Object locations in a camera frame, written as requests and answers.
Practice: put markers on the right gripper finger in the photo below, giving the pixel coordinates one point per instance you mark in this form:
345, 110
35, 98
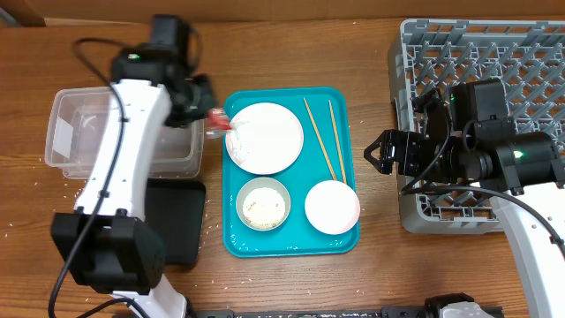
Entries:
383, 164
383, 141

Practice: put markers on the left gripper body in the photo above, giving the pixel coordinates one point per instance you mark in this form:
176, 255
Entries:
192, 102

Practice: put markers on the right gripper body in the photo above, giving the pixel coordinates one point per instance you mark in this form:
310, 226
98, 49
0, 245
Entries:
416, 153

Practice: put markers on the red snack wrapper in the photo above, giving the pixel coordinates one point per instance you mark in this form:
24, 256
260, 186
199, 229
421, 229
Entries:
218, 123

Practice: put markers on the white bowl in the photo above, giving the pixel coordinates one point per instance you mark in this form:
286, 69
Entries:
332, 207

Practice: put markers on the grey bowl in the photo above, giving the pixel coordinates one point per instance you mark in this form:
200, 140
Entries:
258, 183

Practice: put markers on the white rice pile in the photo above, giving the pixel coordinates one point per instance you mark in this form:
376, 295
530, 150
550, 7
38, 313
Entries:
264, 208

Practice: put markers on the white napkin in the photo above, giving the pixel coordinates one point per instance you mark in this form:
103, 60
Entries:
240, 140

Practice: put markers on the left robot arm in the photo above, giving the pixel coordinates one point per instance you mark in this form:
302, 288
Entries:
105, 241

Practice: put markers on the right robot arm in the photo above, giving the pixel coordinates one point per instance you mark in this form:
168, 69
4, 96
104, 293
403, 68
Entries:
470, 145

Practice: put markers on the grey dishwasher rack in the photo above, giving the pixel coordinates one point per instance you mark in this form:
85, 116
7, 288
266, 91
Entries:
527, 56

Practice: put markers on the left wooden chopstick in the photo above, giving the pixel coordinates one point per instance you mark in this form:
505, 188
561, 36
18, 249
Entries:
322, 146

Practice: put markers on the large white round plate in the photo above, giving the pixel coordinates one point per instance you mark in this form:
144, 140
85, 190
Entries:
277, 138

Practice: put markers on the teal plastic serving tray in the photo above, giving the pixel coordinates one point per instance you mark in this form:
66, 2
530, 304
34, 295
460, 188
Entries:
295, 236

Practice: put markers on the black rectangular tray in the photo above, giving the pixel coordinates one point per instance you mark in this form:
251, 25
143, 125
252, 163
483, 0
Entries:
175, 211

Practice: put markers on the clear plastic bin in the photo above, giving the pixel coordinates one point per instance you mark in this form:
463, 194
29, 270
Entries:
76, 125

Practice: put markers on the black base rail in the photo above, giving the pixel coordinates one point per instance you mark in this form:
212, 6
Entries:
385, 312

